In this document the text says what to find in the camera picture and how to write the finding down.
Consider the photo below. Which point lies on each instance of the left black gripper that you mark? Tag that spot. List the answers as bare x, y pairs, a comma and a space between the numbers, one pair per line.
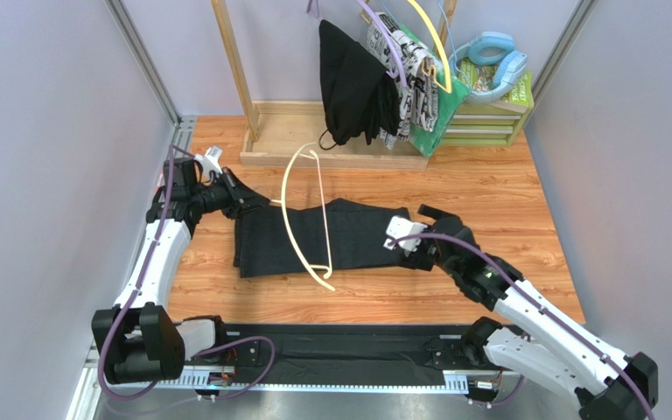
241, 195

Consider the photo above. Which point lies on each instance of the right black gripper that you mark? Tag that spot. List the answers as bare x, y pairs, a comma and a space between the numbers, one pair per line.
437, 231

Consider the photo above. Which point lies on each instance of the black denim trousers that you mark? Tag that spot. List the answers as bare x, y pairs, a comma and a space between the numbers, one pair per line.
348, 234

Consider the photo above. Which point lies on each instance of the cream plastic hanger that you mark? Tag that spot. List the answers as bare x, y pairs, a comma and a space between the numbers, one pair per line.
319, 273

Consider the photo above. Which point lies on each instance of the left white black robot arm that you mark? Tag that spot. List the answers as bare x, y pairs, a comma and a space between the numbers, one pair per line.
155, 279

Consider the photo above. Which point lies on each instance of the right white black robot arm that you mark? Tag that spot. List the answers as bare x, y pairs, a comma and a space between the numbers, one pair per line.
553, 351

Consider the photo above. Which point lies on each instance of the wooden clothes rack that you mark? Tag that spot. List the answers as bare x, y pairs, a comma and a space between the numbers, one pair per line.
277, 132

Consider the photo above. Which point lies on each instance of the green wooden drawer box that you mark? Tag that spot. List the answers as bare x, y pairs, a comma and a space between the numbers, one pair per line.
492, 125

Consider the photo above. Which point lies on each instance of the green tote bag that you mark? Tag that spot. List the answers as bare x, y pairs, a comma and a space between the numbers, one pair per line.
451, 93

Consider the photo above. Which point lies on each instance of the black hanging garment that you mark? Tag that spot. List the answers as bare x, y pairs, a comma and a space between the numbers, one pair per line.
359, 97

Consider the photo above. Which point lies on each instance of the black white patterned garment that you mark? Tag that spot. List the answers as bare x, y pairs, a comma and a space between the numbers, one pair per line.
418, 99

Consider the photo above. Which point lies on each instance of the green book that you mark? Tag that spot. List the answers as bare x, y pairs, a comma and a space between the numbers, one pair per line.
517, 97

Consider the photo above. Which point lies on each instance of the black cloth strip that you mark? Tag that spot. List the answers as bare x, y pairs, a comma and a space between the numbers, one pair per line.
351, 356

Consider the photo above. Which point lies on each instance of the light blue headphones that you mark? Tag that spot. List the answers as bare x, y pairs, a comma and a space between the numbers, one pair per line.
489, 65

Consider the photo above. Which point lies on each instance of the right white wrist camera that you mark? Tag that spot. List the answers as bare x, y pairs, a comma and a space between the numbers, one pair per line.
397, 230

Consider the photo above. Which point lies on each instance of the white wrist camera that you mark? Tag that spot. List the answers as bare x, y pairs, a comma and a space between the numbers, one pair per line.
397, 230
210, 161

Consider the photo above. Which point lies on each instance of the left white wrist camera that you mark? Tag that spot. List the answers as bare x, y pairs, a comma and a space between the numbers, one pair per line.
210, 161

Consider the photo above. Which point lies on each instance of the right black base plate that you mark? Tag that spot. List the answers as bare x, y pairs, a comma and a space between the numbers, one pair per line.
452, 352

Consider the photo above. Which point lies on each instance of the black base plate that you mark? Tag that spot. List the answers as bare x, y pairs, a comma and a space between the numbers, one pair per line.
452, 352
244, 355

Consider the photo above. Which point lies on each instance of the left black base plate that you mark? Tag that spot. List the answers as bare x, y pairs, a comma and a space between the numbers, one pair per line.
244, 355

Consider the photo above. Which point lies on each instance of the aluminium frame rail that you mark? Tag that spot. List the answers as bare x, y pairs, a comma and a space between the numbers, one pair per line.
218, 358

